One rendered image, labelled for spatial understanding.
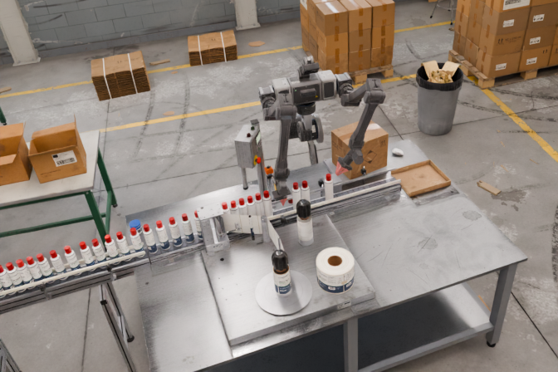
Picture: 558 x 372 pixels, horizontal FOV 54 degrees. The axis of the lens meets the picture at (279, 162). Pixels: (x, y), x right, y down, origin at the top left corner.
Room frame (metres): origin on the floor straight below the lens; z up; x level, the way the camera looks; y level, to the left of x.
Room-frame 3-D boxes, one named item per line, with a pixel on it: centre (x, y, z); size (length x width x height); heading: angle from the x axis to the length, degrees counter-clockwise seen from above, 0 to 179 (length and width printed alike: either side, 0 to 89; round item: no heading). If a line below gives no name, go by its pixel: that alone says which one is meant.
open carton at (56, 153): (3.51, 1.65, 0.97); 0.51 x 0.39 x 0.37; 13
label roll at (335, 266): (2.03, -0.24, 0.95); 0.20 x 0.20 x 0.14
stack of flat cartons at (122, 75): (6.33, 1.85, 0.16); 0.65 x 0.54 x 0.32; 103
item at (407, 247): (2.44, -0.14, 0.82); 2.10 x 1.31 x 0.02; 105
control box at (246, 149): (2.65, 0.16, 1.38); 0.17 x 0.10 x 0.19; 160
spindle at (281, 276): (1.97, 0.05, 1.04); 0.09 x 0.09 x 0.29
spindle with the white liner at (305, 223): (2.35, -0.11, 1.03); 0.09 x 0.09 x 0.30
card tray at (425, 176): (2.86, -0.93, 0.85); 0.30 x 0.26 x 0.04; 105
